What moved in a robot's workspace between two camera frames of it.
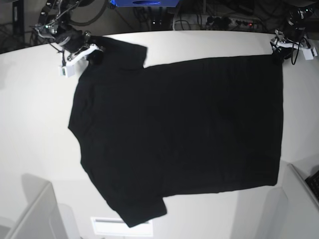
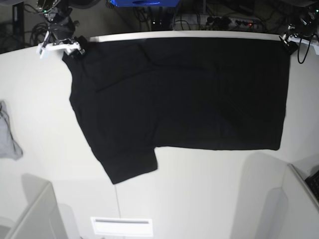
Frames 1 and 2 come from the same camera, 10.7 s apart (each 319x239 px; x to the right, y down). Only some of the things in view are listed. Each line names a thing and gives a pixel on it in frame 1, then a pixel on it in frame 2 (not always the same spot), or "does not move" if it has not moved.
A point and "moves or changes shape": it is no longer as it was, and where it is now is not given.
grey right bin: (291, 211) does not move
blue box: (144, 3) does not move
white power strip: (207, 21) does not move
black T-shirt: (181, 128) moves or changes shape
